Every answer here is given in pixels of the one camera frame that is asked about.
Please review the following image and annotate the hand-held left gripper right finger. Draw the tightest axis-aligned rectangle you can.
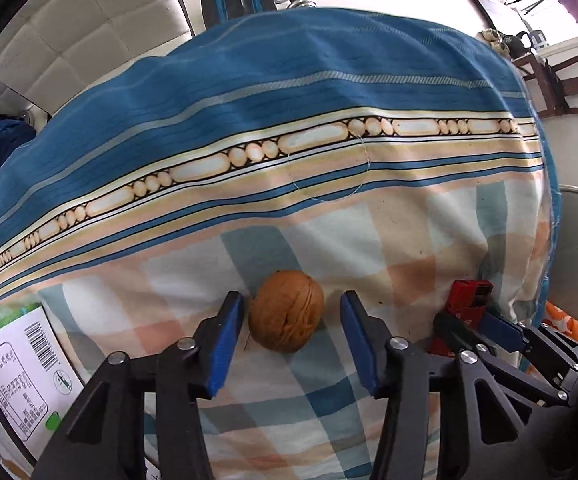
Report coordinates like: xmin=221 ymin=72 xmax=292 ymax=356
xmin=340 ymin=290 xmax=534 ymax=480

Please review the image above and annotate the dark brown wooden chair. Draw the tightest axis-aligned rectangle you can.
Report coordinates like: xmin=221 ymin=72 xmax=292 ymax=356
xmin=513 ymin=51 xmax=578 ymax=122

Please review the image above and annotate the white slipper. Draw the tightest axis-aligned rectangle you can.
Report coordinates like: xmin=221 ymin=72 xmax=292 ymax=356
xmin=480 ymin=29 xmax=508 ymax=52

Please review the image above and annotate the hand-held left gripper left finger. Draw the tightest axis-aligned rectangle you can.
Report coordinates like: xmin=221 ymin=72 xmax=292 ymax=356
xmin=34 ymin=290 xmax=244 ymax=480

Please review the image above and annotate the grey padded chair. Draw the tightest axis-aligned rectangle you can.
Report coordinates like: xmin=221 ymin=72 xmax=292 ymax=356
xmin=0 ymin=0 xmax=196 ymax=127

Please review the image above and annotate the orange and white patterned cloth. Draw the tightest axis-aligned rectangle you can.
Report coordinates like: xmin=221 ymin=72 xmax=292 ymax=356
xmin=543 ymin=300 xmax=578 ymax=357

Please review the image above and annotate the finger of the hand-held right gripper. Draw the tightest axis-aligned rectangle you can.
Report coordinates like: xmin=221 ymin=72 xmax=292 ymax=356
xmin=434 ymin=312 xmax=570 ymax=407
xmin=479 ymin=311 xmax=578 ymax=376

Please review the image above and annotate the cardboard box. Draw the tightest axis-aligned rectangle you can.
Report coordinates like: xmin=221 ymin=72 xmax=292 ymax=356
xmin=0 ymin=304 xmax=88 ymax=467

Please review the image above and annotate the brown walnut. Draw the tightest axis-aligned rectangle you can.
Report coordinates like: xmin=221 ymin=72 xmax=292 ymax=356
xmin=248 ymin=270 xmax=325 ymax=354

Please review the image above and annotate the small red case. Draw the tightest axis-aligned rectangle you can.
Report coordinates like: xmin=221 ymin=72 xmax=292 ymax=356
xmin=429 ymin=280 xmax=496 ymax=357

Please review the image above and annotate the checkered tablecloth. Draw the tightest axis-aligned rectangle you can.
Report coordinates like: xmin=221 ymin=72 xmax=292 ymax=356
xmin=0 ymin=6 xmax=564 ymax=480

